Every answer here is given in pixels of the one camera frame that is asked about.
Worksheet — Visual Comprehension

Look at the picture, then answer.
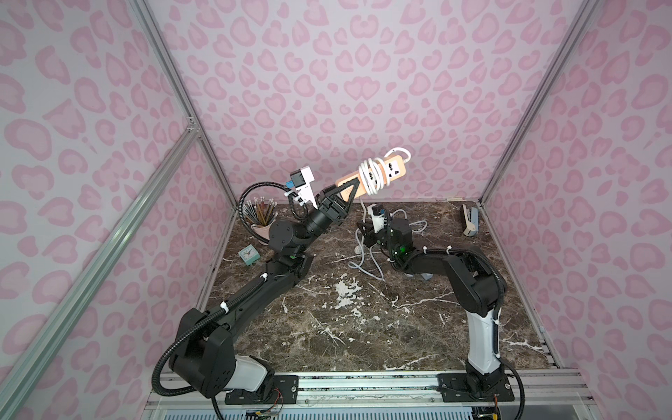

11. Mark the white cord of pink strip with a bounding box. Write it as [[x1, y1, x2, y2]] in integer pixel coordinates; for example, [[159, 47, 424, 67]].
[[358, 146, 413, 198]]

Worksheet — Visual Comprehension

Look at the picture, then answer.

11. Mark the pink power strip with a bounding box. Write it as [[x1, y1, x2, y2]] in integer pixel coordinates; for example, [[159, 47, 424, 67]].
[[335, 149, 411, 199]]

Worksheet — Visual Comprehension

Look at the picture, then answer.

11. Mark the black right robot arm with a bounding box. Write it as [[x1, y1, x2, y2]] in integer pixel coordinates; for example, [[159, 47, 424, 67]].
[[357, 216, 516, 404]]

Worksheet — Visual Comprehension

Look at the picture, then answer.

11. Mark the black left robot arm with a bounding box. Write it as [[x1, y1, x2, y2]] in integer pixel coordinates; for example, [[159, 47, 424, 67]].
[[152, 178, 360, 403]]

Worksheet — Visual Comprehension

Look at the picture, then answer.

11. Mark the pink pencil cup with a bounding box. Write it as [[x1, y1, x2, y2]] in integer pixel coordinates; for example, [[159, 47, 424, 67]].
[[239, 197, 278, 243]]

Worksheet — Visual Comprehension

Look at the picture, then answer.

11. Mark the grey stapler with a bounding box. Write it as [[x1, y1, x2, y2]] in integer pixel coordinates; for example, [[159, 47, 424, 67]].
[[461, 204, 480, 237]]

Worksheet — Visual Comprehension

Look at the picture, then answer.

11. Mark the small green desk clock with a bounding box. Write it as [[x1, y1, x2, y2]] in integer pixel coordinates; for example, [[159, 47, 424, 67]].
[[238, 245, 261, 266]]

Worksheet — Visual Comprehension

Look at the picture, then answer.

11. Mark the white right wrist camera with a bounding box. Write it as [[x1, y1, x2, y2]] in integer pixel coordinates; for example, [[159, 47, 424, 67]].
[[367, 204, 387, 234]]

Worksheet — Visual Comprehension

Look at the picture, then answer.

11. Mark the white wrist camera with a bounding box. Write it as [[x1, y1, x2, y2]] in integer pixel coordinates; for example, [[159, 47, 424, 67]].
[[285, 166, 318, 208], [367, 204, 387, 234]]

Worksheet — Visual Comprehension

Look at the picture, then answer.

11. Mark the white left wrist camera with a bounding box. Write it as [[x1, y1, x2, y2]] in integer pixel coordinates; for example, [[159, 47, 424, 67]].
[[285, 166, 318, 208]]

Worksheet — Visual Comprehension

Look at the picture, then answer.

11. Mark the grey cord of blue strip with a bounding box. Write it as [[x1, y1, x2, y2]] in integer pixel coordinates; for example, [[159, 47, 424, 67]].
[[347, 207, 429, 283]]

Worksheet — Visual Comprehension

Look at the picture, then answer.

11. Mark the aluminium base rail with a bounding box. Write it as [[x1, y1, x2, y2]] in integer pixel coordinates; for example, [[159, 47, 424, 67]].
[[142, 369, 601, 419]]

